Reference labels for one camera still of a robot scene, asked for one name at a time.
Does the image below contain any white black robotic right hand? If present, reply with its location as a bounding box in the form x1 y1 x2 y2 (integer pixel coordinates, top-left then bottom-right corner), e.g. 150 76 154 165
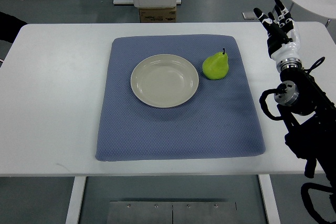
254 0 301 62

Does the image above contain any green pear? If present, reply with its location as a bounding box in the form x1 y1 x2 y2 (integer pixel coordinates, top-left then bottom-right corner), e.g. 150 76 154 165
202 48 229 80

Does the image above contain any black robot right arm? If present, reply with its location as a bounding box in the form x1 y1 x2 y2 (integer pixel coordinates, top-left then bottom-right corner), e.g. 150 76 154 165
259 58 335 223

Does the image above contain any beige round plate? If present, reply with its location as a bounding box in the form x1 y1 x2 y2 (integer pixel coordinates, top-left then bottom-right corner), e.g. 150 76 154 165
130 54 199 108

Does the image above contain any small grey floor tile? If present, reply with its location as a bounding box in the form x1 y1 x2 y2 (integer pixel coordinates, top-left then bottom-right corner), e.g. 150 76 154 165
242 12 257 20

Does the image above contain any blue textured mat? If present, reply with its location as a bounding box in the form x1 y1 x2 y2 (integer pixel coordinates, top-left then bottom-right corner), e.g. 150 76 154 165
96 35 266 161

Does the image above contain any brown cardboard box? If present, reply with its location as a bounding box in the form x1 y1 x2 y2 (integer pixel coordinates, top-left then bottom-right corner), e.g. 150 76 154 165
139 7 177 23

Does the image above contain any right white table leg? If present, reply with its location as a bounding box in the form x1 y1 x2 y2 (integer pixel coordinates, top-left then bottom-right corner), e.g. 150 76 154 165
258 174 280 224

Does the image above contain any white table leg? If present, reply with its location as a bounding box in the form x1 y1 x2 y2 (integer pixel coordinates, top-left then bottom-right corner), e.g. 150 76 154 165
65 176 86 224
258 174 280 224

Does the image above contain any black object at left edge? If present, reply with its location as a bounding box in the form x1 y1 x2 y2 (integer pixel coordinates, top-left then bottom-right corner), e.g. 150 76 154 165
1 12 27 43

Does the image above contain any left white table leg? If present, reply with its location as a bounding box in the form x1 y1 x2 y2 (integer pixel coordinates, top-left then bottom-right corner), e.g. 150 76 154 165
65 176 86 224

